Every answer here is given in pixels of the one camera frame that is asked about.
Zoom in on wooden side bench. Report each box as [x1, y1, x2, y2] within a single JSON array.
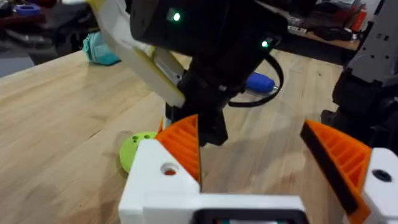
[[274, 27, 362, 67]]

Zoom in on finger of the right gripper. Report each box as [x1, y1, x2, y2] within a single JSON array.
[[157, 104, 174, 133]]

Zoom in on blue electric screwdriver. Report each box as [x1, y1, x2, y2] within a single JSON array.
[[244, 72, 282, 95]]

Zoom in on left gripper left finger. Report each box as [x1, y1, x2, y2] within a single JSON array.
[[119, 114, 203, 224]]

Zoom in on teal tub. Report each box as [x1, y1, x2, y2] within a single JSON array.
[[81, 30, 121, 67]]

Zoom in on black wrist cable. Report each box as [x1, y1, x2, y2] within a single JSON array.
[[228, 52, 285, 109]]

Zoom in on red box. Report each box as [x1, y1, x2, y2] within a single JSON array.
[[350, 6, 368, 32]]

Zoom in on blue tape roll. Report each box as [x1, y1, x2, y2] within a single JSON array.
[[13, 3, 42, 17]]

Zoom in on pale flat wrist plate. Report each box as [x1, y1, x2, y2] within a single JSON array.
[[86, 0, 187, 109]]

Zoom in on green disc with holes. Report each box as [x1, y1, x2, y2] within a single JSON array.
[[119, 131, 159, 174]]

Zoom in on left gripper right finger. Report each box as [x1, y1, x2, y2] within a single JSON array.
[[299, 119, 398, 224]]

